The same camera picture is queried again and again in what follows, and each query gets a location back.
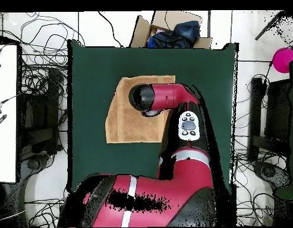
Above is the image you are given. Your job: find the tan terry towel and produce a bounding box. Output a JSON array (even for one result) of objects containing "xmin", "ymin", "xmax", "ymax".
[{"xmin": 105, "ymin": 75, "xmax": 177, "ymax": 144}]

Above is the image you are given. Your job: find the dark green table cloth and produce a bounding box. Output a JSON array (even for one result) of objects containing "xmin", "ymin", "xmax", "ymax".
[{"xmin": 67, "ymin": 39, "xmax": 240, "ymax": 198}]

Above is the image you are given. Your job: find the open cardboard box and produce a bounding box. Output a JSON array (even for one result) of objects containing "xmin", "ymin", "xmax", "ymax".
[{"xmin": 128, "ymin": 10, "xmax": 213, "ymax": 50}]

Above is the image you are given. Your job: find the blue clothes pile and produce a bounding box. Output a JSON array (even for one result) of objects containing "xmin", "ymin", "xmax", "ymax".
[{"xmin": 147, "ymin": 20, "xmax": 201, "ymax": 49}]

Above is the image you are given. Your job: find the black equipment rack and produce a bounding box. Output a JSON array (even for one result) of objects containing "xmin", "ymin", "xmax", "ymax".
[{"xmin": 20, "ymin": 67, "xmax": 64, "ymax": 155}]

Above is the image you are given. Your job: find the round dark stand base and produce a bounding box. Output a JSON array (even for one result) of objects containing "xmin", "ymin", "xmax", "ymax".
[{"xmin": 253, "ymin": 160, "xmax": 292, "ymax": 189}]

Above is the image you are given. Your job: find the white side table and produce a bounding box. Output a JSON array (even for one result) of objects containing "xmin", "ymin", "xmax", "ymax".
[{"xmin": 0, "ymin": 43, "xmax": 18, "ymax": 183}]

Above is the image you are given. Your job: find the pink ball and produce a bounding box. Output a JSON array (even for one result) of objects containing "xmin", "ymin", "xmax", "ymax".
[{"xmin": 272, "ymin": 47, "xmax": 293, "ymax": 74}]

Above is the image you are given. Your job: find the black rod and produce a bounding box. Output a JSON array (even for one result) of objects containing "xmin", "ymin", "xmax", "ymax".
[{"xmin": 254, "ymin": 10, "xmax": 287, "ymax": 41}]

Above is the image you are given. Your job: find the black cable tangle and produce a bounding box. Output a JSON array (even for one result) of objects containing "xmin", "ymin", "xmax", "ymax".
[
  {"xmin": 236, "ymin": 185, "xmax": 275, "ymax": 226},
  {"xmin": 24, "ymin": 198, "xmax": 67, "ymax": 227},
  {"xmin": 18, "ymin": 11, "xmax": 86, "ymax": 96}
]

